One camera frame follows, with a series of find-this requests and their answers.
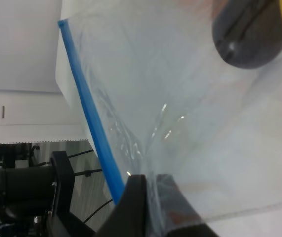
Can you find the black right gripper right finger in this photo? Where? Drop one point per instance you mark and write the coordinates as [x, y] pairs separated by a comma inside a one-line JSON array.
[[176, 216]]

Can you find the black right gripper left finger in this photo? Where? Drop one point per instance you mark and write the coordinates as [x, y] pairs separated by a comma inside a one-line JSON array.
[[136, 214]]

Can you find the clear zip bag blue seal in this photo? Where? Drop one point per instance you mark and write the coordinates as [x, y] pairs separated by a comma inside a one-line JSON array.
[[154, 97]]

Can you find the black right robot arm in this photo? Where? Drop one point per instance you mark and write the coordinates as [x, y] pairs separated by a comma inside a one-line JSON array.
[[41, 196]]

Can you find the dark purple toy eggplant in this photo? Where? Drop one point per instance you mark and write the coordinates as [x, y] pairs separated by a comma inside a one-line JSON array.
[[247, 34]]

